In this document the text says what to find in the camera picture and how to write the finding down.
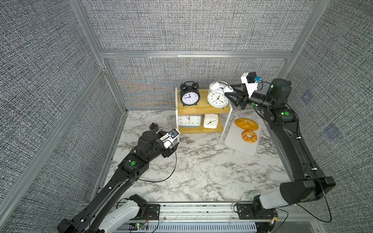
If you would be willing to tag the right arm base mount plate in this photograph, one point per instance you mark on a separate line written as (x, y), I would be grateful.
(252, 212)

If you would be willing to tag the grey rectangular alarm clock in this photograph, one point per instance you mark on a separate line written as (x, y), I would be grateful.
(190, 121)

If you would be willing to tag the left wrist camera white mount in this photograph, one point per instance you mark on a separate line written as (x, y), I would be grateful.
(169, 138)

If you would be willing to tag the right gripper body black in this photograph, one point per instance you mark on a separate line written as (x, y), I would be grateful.
(245, 101)

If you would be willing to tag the oval bread loaf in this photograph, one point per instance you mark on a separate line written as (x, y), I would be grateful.
(246, 124)

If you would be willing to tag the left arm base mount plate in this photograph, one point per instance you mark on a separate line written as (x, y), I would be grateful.
(150, 212)

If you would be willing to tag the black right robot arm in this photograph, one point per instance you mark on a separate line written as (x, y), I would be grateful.
(309, 181)

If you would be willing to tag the glazed bagel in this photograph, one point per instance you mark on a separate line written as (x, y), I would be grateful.
(249, 136)

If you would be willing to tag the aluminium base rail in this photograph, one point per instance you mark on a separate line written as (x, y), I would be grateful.
(217, 218)

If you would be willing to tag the small white square alarm clock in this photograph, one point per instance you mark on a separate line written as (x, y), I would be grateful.
(211, 121)

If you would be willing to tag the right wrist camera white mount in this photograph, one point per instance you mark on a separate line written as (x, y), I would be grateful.
(251, 81)

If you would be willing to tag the white cutting board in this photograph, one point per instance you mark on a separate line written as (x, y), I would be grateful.
(239, 140)

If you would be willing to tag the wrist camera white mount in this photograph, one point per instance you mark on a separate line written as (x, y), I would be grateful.
(251, 81)
(169, 138)

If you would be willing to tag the black twin bell alarm clock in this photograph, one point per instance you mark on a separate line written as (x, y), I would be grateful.
(189, 93)

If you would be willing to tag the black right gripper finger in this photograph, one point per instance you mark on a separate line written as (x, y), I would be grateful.
(238, 89)
(235, 98)

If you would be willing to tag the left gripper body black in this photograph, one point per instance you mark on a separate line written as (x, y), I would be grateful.
(167, 152)

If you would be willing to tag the white twin bell alarm clock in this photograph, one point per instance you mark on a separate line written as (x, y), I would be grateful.
(216, 95)

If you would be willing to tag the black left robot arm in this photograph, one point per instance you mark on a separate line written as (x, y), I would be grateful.
(97, 217)

